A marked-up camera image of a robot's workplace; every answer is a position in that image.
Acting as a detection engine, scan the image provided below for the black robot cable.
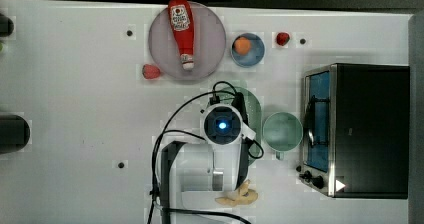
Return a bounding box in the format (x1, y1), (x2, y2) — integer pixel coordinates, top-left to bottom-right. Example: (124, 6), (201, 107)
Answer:
(146, 80), (265, 224)

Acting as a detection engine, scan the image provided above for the orange fruit toy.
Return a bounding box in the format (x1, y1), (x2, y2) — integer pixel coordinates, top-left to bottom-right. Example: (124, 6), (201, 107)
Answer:
(233, 36), (251, 55)

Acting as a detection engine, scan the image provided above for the pink strawberry toy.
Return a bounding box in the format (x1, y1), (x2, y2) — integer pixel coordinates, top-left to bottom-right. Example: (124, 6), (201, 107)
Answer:
(142, 64), (161, 80)

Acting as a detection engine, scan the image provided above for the peeled banana toy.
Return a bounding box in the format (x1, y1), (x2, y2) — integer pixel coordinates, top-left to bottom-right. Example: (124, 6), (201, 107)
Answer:
(215, 179), (259, 207)

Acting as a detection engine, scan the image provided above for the grey round plate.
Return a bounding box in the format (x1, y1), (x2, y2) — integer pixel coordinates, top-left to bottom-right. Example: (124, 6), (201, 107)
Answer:
(148, 2), (226, 81)

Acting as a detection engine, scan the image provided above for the green mug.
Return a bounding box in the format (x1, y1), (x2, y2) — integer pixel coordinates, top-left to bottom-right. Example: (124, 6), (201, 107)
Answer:
(262, 112), (303, 160)

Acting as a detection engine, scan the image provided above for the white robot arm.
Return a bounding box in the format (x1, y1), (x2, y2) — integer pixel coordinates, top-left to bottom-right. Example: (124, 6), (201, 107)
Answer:
(152, 91), (256, 224)

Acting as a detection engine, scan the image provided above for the red strawberry toy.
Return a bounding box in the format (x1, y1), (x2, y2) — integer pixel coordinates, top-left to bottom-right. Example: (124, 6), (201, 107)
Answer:
(276, 32), (290, 46)

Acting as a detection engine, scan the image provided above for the blue bowl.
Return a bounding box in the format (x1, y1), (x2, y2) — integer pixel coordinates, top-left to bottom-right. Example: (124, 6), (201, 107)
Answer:
(231, 33), (265, 68)

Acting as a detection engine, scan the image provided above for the red ketchup bottle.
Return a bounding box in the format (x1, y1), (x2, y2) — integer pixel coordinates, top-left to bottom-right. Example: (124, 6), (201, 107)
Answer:
(168, 0), (195, 71)

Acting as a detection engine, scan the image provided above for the black cylinder post upper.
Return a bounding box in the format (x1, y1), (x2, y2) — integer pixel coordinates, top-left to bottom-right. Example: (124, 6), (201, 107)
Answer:
(0, 14), (15, 37)

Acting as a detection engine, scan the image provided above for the black toaster oven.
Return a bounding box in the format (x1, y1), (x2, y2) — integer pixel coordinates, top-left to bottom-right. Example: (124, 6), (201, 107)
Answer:
(297, 63), (410, 199)

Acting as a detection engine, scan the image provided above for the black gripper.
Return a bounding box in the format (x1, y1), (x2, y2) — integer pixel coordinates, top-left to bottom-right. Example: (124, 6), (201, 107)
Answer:
(208, 92), (250, 171)

